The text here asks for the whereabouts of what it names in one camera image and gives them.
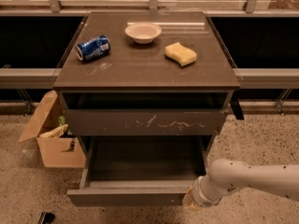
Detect grey drawer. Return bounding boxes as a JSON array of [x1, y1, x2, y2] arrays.
[[67, 135, 208, 207], [63, 91, 230, 137]]

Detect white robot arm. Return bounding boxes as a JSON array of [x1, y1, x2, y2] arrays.
[[182, 159, 299, 210]]

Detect grey top drawer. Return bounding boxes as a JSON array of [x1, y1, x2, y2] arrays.
[[63, 91, 230, 137]]

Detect grey drawer cabinet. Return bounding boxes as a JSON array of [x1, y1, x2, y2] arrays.
[[52, 10, 246, 156]]

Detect small black floor object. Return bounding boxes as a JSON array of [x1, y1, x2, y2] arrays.
[[37, 212, 55, 224]]

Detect open cardboard box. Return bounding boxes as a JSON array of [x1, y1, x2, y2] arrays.
[[19, 91, 86, 168]]

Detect yellow sponge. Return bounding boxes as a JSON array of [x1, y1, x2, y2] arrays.
[[164, 42, 197, 67]]

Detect snack bag in box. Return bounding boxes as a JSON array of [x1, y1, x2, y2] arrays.
[[39, 116, 68, 138]]

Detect white ceramic bowl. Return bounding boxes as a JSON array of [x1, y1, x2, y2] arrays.
[[125, 22, 162, 44]]

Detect crushed blue soda can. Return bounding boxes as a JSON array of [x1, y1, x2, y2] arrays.
[[75, 35, 111, 62]]

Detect metal window railing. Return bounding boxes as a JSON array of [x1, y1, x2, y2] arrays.
[[0, 0, 299, 89]]

